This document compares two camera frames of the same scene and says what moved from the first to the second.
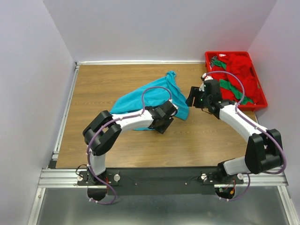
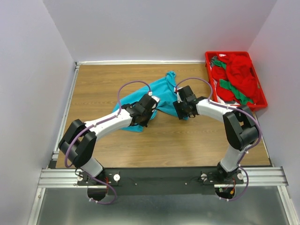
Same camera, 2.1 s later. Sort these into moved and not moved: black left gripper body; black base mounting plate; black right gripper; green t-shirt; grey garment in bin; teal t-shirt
Moved: black left gripper body; black right gripper
Not moved: black base mounting plate; green t-shirt; grey garment in bin; teal t-shirt
